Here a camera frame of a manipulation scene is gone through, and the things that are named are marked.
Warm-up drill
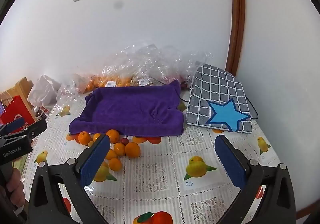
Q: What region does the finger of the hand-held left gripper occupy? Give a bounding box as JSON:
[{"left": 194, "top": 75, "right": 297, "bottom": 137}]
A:
[
  {"left": 23, "top": 120, "right": 48, "bottom": 143},
  {"left": 0, "top": 117, "right": 26, "bottom": 137}
]

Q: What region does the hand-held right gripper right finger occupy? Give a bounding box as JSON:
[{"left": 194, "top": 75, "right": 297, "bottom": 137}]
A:
[{"left": 214, "top": 135, "right": 297, "bottom": 224}]

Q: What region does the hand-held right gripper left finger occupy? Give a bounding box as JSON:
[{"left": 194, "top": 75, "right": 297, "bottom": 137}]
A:
[{"left": 26, "top": 134, "right": 111, "bottom": 224}]

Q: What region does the oval orange kumquat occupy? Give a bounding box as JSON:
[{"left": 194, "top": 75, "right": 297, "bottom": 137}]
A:
[{"left": 105, "top": 148, "right": 118, "bottom": 160}]

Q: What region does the clear bag of red fruits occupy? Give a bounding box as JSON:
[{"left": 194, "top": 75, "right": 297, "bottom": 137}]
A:
[{"left": 162, "top": 51, "right": 213, "bottom": 89}]

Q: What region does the person's left hand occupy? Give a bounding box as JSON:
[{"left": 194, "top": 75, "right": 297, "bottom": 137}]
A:
[{"left": 5, "top": 168, "right": 26, "bottom": 211}]

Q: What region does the red paper bag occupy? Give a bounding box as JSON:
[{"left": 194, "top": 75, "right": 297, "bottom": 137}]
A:
[{"left": 0, "top": 90, "right": 37, "bottom": 127}]

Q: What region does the dark capped bottle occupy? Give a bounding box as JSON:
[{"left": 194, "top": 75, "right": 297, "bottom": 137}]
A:
[{"left": 32, "top": 106, "right": 48, "bottom": 121}]

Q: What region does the white plastic bag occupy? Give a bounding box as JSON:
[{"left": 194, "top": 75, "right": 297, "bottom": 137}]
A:
[{"left": 27, "top": 74, "right": 62, "bottom": 107}]

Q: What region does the small clear plastic bag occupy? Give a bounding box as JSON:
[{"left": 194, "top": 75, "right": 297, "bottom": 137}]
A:
[{"left": 56, "top": 76, "right": 83, "bottom": 104}]

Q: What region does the purple towel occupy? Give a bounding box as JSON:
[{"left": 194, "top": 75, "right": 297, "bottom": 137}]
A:
[{"left": 69, "top": 79, "right": 185, "bottom": 137}]

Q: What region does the fruit print lace tablecloth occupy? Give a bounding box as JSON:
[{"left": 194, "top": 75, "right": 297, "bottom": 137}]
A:
[{"left": 20, "top": 89, "right": 300, "bottom": 224}]

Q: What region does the grey checked cushion blue star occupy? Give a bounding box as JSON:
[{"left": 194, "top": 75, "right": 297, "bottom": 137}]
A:
[{"left": 185, "top": 64, "right": 252, "bottom": 134}]

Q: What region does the clear bag of mandarins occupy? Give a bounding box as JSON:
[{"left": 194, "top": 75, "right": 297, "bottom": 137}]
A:
[{"left": 75, "top": 64, "right": 133, "bottom": 94}]

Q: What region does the crumpled clear plastic bag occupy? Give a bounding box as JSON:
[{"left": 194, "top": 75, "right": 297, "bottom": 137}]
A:
[{"left": 117, "top": 44, "right": 185, "bottom": 87}]

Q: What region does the brown wooden door frame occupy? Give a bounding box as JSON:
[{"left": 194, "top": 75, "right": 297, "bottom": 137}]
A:
[{"left": 224, "top": 0, "right": 247, "bottom": 75}]

